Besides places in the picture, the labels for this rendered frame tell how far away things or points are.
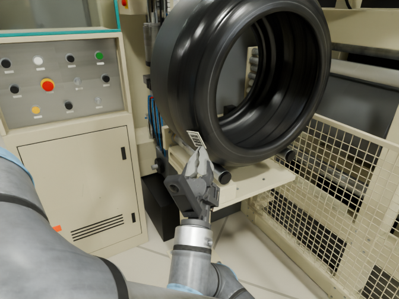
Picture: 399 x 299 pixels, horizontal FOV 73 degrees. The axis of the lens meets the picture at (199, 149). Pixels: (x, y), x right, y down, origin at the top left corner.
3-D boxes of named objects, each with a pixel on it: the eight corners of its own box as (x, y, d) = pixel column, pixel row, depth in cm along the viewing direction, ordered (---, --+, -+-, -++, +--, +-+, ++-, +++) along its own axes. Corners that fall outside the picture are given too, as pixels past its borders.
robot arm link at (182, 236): (165, 243, 61) (202, 245, 57) (168, 222, 63) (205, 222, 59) (186, 249, 68) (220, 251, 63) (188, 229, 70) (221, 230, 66)
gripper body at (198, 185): (196, 187, 75) (191, 231, 70) (180, 176, 69) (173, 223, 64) (221, 185, 72) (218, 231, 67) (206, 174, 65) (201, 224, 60)
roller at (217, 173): (171, 139, 109) (176, 129, 108) (180, 142, 111) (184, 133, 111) (217, 184, 82) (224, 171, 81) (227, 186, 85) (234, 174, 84)
